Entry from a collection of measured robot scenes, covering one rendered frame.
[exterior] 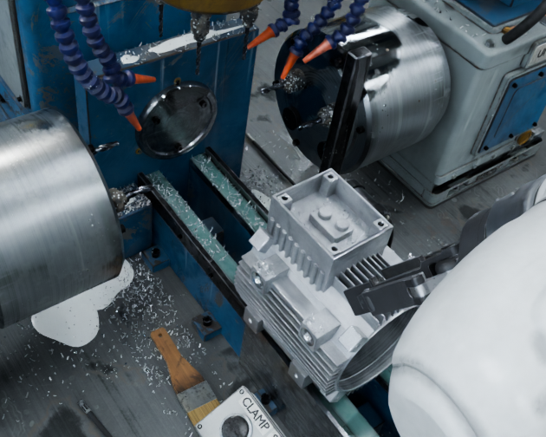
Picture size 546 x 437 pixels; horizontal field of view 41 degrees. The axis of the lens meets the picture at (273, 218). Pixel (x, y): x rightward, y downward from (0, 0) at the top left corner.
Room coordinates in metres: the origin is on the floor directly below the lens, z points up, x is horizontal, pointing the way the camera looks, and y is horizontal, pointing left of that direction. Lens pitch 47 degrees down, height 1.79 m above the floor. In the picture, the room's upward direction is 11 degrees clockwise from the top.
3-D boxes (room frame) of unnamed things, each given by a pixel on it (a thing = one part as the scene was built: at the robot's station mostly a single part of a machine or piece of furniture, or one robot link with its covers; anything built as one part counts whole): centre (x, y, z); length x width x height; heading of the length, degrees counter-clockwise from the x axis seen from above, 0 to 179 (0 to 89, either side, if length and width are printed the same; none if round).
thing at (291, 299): (0.60, -0.10, 1.02); 0.20 x 0.19 x 0.19; 45
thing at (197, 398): (0.55, 0.08, 0.80); 0.21 x 0.05 x 0.01; 40
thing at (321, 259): (0.63, -0.07, 1.11); 0.12 x 0.11 x 0.07; 45
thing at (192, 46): (0.93, 0.22, 0.97); 0.30 x 0.11 x 0.34; 134
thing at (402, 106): (1.05, -0.12, 1.04); 0.41 x 0.25 x 0.25; 134
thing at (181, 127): (0.88, 0.18, 1.02); 0.15 x 0.02 x 0.15; 134
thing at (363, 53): (0.82, -0.07, 1.12); 0.04 x 0.03 x 0.26; 44
